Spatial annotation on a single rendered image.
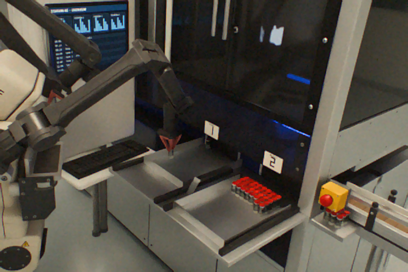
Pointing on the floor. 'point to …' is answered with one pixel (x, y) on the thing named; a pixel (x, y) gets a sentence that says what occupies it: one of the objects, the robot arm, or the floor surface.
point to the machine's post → (327, 125)
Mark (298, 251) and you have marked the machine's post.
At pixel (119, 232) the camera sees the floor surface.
